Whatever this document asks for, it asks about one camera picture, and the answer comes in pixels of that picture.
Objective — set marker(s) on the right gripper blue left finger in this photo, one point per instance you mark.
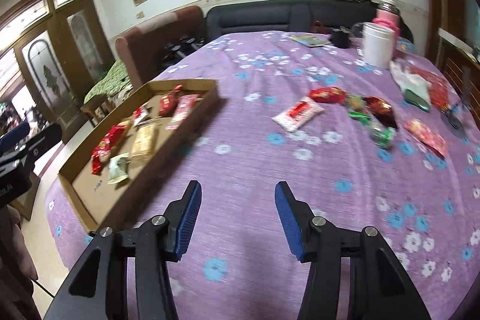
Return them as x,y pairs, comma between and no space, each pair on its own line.
95,288

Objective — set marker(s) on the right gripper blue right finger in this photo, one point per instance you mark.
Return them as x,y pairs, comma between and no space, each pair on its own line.
380,287

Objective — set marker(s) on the yellow cake bar packet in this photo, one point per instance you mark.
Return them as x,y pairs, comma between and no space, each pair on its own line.
144,142

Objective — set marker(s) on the dark red puffed snack bag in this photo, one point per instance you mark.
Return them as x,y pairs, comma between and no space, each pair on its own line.
169,102

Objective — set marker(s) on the red packet left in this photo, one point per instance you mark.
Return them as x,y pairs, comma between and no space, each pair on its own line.
107,146

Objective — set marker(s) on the flat cardboard tray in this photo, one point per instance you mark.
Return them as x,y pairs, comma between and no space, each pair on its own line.
99,204

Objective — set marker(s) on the wooden stool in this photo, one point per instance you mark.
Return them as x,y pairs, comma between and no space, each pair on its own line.
97,108

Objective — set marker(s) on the green white wrapper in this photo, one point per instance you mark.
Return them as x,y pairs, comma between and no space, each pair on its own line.
118,169

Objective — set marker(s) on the wooden door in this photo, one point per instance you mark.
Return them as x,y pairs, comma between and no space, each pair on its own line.
57,50

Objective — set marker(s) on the white red snack packet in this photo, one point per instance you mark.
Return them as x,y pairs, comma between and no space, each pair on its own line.
141,115

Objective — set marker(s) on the green patterned cushion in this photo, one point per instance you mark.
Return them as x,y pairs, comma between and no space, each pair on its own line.
115,82

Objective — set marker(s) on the purple floral tablecloth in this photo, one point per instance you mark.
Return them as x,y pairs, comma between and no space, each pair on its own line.
238,264

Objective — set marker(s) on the green foil candy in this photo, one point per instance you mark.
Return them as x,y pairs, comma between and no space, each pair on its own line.
382,136

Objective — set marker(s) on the pink packet on table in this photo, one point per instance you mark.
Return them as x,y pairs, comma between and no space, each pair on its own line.
426,136

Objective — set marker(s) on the brown armchair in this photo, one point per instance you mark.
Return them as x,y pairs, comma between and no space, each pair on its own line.
141,47

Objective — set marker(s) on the pink snack packet in tray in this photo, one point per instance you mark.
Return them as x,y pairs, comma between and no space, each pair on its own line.
184,107

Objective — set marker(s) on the black phone stand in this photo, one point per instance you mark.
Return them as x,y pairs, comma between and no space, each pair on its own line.
452,116

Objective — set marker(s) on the yellow candy clear wrapper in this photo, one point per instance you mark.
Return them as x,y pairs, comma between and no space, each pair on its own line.
357,109

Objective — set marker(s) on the red white long packet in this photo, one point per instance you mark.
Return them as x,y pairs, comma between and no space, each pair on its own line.
293,118

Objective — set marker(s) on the red candy packet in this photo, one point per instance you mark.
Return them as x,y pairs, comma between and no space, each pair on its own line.
330,95

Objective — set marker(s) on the white knit glove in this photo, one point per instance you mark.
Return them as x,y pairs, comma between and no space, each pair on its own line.
414,88

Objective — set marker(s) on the red patterned gift bag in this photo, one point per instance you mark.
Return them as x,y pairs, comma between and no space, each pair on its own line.
438,88

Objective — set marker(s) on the white plastic jar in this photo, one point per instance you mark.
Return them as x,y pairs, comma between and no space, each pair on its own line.
378,45

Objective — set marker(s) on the black cup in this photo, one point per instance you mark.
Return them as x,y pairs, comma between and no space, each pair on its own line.
340,37

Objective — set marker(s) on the black leather sofa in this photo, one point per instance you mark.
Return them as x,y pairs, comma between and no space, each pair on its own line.
275,15

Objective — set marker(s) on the colourful booklet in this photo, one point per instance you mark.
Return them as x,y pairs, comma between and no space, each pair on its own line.
310,40

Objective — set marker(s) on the pink sleeved thermos bottle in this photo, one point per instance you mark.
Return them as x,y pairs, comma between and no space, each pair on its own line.
388,16

